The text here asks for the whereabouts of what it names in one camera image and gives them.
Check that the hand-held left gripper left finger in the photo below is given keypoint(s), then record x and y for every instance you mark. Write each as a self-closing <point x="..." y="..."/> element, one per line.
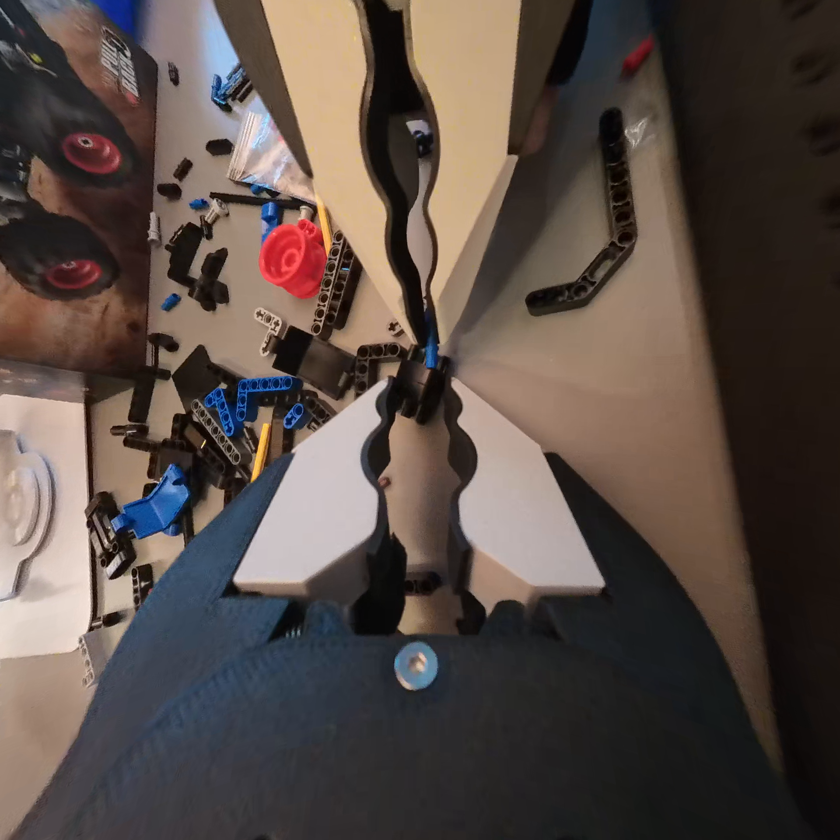
<point x="308" y="525"/>

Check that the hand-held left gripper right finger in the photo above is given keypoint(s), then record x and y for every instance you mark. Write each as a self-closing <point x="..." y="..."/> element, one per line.
<point x="531" y="525"/>

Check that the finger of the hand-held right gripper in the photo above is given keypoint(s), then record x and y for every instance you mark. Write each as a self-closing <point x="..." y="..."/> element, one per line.
<point x="321" y="98"/>
<point x="472" y="98"/>

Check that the black connector assembly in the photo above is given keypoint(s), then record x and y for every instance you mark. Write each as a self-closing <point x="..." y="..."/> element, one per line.
<point x="420" y="390"/>

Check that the black angled long beam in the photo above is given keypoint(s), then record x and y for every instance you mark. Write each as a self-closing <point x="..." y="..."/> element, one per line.
<point x="617" y="197"/>

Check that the long blue pin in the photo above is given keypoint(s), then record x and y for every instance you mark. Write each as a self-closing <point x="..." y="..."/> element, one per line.
<point x="431" y="341"/>

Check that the grey desk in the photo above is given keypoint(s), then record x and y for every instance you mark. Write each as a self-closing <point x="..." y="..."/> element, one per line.
<point x="590" y="426"/>

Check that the person's right hand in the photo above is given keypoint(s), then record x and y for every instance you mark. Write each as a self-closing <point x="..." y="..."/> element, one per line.
<point x="541" y="118"/>

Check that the scattered small pins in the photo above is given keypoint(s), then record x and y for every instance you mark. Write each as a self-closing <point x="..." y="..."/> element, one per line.
<point x="226" y="85"/>

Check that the clear bag of small pins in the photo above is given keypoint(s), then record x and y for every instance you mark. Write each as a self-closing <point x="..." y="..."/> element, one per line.
<point x="262" y="157"/>

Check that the black rectangular brick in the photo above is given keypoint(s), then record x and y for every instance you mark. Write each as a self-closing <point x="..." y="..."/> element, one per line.
<point x="277" y="436"/>

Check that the small blue connector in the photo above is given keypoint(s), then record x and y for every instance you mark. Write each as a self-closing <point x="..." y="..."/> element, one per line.
<point x="295" y="417"/>

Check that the black double connector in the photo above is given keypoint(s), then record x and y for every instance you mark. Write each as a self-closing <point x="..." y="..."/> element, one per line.
<point x="320" y="408"/>

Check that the black five-hole beam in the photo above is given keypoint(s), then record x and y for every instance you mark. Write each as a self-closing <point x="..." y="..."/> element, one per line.
<point x="422" y="583"/>

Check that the long yellow axle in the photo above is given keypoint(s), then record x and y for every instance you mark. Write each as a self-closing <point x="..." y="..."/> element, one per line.
<point x="323" y="223"/>

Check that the long grey beam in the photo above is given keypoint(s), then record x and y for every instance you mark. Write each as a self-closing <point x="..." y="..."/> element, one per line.
<point x="220" y="436"/>

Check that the long thin black axle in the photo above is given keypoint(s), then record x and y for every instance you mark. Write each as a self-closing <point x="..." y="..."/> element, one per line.
<point x="243" y="199"/>

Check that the blue tube connector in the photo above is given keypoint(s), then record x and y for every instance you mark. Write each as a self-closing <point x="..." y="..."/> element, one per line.
<point x="270" y="215"/>

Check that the blue bent short beam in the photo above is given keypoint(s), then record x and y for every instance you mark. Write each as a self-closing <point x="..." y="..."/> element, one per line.
<point x="220" y="407"/>

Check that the blue L-shaped beam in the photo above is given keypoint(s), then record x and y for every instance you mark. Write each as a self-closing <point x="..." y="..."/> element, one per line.
<point x="262" y="384"/>

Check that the blue folded panel piece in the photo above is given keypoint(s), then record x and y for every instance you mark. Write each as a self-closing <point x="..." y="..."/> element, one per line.
<point x="154" y="505"/>

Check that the red wheel rim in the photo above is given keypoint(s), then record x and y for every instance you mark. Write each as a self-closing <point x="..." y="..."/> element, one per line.
<point x="289" y="259"/>

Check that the black flat clip panel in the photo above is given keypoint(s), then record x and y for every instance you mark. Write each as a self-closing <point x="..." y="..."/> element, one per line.
<point x="315" y="361"/>

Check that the black L-shaped beam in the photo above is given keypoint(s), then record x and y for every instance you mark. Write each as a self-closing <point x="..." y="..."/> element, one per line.
<point x="364" y="367"/>

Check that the clear plastic scrap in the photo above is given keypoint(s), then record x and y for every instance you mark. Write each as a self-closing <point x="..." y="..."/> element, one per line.
<point x="640" y="131"/>

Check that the small red pin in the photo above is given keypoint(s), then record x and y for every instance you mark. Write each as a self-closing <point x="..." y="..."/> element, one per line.
<point x="638" y="54"/>

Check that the thin black beam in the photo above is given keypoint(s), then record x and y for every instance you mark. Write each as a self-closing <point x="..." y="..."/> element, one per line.
<point x="141" y="584"/>

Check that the black seven-hole beam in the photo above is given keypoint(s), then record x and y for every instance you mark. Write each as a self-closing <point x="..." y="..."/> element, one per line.
<point x="348" y="282"/>

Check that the black square panel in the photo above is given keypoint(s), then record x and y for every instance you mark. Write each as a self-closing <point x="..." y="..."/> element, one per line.
<point x="197" y="371"/>

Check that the grey nine-hole beam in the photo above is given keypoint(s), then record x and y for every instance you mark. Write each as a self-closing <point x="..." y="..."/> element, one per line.
<point x="326" y="295"/>

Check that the black bent beam with pins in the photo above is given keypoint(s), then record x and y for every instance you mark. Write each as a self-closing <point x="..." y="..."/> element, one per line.
<point x="141" y="394"/>

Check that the small black pin connector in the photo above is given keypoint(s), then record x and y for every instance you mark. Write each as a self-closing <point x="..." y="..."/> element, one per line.
<point x="108" y="619"/>

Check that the monster truck toy box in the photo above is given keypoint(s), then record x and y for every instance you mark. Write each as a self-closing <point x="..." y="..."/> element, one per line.
<point x="65" y="197"/>

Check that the small pale grey beam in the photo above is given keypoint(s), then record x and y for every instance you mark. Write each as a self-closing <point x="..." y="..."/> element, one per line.
<point x="92" y="659"/>

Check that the black frame piece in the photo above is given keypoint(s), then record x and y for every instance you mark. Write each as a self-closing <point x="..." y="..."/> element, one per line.
<point x="108" y="535"/>

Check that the black bent frame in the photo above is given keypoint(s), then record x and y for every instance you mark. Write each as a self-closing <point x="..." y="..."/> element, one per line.
<point x="187" y="253"/>

